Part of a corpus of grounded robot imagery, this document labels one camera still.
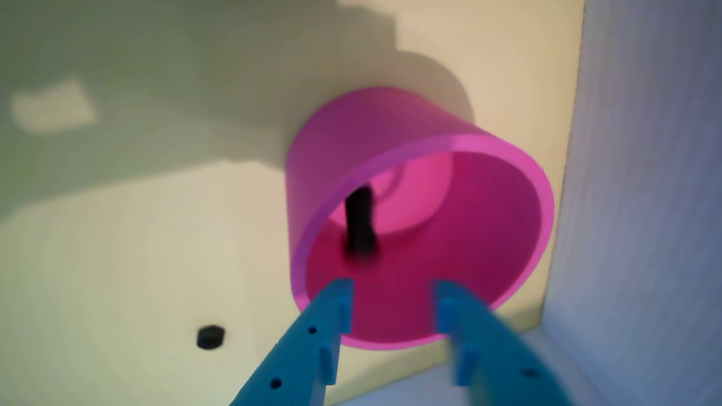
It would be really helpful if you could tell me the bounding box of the metal hex nut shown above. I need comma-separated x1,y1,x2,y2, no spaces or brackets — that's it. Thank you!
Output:
196,324,226,351

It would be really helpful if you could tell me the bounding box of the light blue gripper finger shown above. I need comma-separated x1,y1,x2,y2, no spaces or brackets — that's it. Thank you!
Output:
433,280,574,406
230,277,355,406

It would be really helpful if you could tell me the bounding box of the pink round box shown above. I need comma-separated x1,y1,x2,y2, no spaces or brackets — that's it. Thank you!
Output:
284,86,556,351

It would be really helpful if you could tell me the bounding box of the yellow paper sheet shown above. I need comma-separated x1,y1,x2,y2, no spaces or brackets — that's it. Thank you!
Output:
0,0,586,406

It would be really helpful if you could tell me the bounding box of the black bolt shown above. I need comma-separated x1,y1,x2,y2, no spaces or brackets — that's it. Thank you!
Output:
342,184,380,267

